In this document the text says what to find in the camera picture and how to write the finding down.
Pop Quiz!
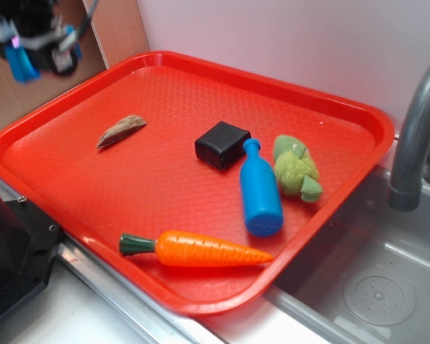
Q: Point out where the blue plastic bottle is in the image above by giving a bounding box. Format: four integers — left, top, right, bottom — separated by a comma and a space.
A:
239, 138, 284, 237

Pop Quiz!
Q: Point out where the brown cardboard panel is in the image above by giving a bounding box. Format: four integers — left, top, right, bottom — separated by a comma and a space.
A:
0, 1, 148, 130

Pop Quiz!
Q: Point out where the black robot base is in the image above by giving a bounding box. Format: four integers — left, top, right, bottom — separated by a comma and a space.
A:
0, 197, 62, 321

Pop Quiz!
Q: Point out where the brown wood piece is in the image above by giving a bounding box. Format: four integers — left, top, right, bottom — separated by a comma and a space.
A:
96, 115, 147, 149

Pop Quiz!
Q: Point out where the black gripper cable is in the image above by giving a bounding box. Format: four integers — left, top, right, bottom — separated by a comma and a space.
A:
77, 0, 101, 37

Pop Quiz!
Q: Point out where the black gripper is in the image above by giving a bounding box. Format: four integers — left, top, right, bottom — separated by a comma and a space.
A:
0, 1, 81, 76

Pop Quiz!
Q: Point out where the blue rectangular block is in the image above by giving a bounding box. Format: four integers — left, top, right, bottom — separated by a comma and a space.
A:
5, 45, 40, 83

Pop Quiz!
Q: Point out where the grey plastic sink basin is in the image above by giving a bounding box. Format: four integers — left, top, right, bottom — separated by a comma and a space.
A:
265, 168, 430, 343

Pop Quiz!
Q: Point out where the orange plastic carrot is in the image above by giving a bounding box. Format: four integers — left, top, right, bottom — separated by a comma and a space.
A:
119, 231, 274, 267

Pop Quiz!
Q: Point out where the black rubber block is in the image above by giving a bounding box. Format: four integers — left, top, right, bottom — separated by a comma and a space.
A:
195, 121, 251, 171

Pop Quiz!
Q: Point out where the green plush toy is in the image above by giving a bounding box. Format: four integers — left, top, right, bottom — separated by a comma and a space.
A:
273, 135, 323, 203

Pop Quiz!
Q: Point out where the grey sink faucet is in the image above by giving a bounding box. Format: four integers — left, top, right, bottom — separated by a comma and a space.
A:
388, 66, 430, 211

